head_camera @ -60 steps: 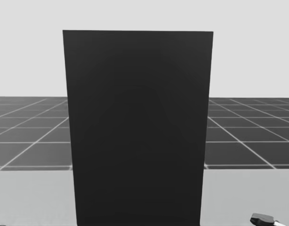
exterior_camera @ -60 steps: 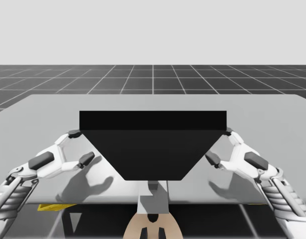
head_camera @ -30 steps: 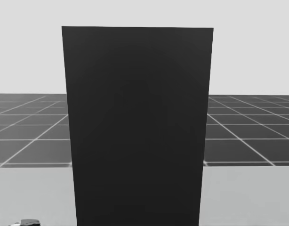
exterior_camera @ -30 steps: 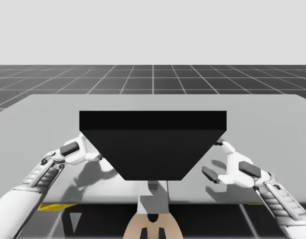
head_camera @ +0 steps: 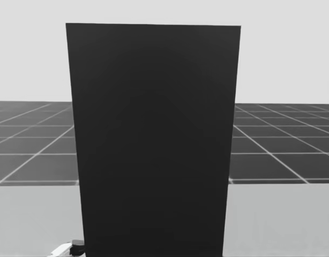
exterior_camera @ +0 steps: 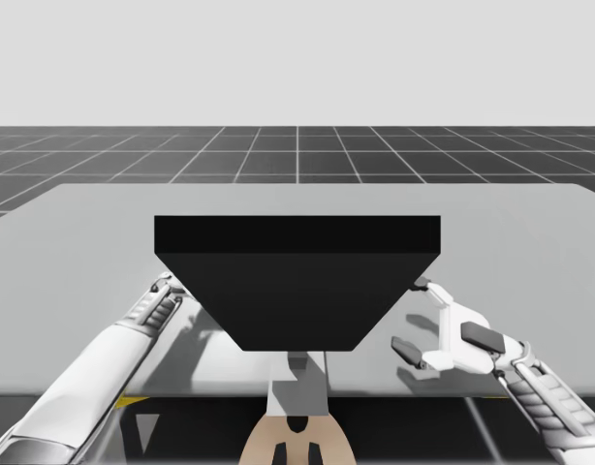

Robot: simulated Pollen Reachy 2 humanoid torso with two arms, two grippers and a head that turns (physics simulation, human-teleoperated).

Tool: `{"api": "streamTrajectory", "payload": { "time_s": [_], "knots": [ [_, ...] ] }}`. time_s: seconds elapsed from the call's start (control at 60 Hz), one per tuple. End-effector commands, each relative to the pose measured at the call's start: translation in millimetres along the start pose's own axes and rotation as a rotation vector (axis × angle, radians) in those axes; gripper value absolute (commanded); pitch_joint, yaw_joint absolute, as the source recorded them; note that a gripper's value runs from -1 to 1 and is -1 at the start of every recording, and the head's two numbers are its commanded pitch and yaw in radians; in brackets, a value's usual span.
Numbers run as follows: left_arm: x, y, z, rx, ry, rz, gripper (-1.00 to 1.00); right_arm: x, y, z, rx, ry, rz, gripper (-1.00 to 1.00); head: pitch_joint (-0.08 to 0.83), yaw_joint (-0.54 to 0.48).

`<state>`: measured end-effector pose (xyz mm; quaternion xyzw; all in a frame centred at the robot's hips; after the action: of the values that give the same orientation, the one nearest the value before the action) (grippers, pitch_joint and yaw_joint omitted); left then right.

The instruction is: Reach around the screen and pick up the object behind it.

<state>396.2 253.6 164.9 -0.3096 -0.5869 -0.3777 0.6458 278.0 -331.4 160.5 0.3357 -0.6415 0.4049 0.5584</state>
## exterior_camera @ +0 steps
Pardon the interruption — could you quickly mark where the black screen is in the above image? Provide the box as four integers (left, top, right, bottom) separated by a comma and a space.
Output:
153, 215, 442, 353

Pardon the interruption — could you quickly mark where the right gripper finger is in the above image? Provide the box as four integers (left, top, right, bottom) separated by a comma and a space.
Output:
409, 276, 454, 312
390, 335, 443, 373

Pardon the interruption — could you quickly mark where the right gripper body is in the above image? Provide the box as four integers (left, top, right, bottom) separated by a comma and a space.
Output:
421, 298, 511, 375

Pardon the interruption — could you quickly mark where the grey stand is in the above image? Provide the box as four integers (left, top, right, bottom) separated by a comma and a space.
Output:
267, 351, 330, 419

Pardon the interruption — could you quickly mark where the tan robot part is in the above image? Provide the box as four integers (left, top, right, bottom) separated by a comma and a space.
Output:
238, 415, 359, 465

